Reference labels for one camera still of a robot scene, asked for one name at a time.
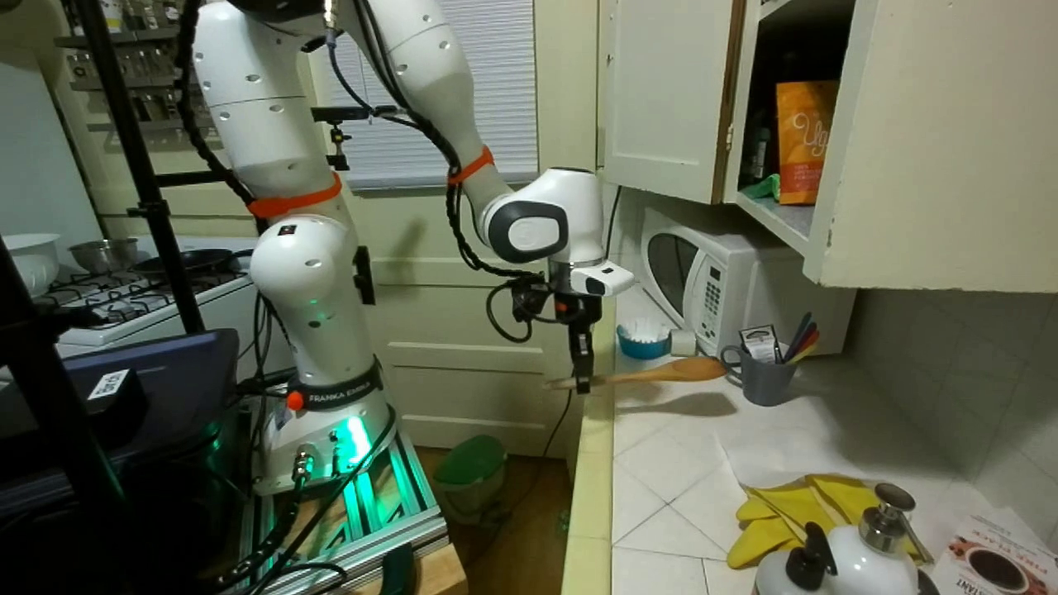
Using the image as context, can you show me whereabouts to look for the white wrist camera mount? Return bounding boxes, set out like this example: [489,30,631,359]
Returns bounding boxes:
[569,261,635,296]

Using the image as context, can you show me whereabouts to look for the printed paper leaflet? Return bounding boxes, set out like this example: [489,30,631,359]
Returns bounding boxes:
[931,510,1058,595]

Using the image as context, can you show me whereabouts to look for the white microwave oven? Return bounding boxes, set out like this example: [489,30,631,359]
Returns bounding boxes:
[637,202,856,358]

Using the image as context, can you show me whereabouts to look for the wooden cooking stick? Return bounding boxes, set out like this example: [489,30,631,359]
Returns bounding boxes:
[543,358,728,389]

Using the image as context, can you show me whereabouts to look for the white open shelf cabinet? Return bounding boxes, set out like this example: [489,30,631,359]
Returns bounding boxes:
[601,0,856,252]

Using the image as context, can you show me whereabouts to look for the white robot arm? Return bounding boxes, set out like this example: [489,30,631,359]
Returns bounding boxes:
[191,0,608,495]

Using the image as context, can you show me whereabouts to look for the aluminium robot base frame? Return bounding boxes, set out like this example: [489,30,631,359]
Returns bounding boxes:
[218,417,447,595]

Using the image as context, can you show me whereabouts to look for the orange box on shelf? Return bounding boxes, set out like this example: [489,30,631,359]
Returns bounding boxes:
[777,80,837,204]

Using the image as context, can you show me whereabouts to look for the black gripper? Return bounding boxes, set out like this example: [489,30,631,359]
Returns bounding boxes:
[530,278,606,394]

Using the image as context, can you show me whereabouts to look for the gas stove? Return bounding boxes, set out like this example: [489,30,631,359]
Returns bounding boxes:
[44,248,253,358]

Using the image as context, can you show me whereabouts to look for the grey utensil cup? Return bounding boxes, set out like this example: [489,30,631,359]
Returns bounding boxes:
[719,346,797,407]

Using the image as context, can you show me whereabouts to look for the green trash bin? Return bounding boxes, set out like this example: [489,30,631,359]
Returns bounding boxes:
[434,435,505,526]

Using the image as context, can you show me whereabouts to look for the white cabinet door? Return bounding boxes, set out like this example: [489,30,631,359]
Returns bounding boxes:
[803,0,1058,294]

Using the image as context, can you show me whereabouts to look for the blue bowl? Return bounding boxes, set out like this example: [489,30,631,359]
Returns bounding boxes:
[617,320,672,359]

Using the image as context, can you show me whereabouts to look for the yellow rubber gloves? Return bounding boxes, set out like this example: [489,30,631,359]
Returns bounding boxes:
[728,473,896,567]

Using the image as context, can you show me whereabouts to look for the white pot on stove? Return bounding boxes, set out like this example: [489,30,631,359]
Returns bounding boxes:
[2,231,70,296]

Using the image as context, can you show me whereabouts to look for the black power cable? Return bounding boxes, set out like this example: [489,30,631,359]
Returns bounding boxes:
[536,387,577,463]

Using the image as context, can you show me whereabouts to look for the black camera stand pole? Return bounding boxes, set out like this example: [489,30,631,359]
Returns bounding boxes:
[71,0,203,335]

